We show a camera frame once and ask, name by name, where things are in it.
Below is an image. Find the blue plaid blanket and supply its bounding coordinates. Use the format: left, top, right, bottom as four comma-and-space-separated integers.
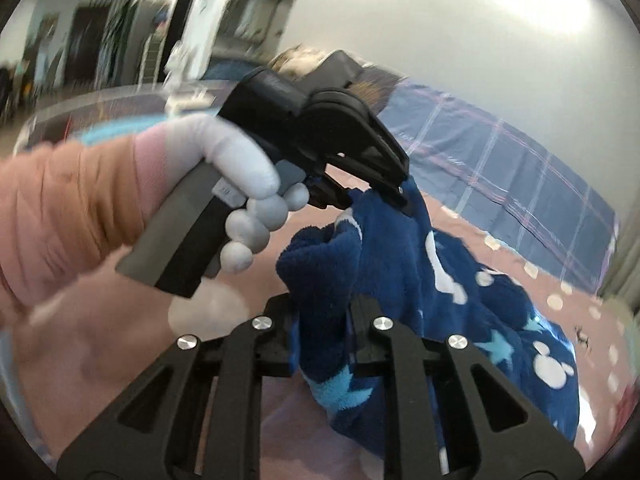
375, 77, 619, 294

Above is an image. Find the blue star print pajama top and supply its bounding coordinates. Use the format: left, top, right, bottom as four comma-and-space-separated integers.
276, 180, 581, 448

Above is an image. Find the dark blue quilt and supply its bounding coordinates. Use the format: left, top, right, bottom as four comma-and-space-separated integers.
200, 60, 266, 83

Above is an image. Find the teal cloth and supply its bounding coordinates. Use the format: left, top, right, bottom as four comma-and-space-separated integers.
75, 117, 166, 146

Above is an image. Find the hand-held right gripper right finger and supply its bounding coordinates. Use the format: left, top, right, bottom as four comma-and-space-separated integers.
349, 296, 585, 480

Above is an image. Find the pile of beige clothes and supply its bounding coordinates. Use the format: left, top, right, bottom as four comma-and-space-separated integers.
267, 45, 336, 73

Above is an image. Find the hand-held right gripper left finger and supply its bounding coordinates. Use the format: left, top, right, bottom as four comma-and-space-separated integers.
56, 294, 302, 480

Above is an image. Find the person's left forearm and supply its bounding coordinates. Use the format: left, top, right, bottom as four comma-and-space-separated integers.
0, 137, 151, 311

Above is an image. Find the pink polka dot bedsheet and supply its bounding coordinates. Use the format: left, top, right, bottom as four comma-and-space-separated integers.
0, 110, 636, 480

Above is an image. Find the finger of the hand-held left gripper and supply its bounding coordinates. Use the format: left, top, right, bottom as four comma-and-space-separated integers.
301, 88, 412, 197
309, 164, 408, 210

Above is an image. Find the person's left hand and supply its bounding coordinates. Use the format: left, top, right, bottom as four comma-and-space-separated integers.
134, 112, 308, 276

